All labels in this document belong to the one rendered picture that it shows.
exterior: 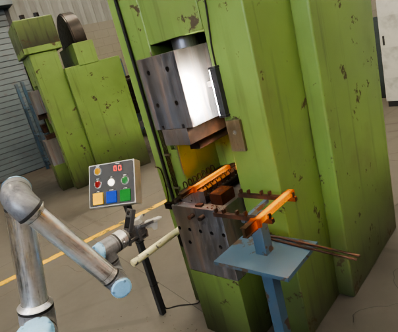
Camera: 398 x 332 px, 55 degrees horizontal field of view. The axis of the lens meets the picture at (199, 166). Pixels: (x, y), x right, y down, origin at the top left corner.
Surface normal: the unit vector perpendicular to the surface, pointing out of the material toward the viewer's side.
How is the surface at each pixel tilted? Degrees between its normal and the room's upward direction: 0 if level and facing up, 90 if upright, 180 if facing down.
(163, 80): 90
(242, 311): 90
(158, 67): 90
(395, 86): 90
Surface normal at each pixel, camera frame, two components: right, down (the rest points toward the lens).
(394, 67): -0.77, 0.36
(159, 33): -0.63, 0.37
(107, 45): 0.59, 0.09
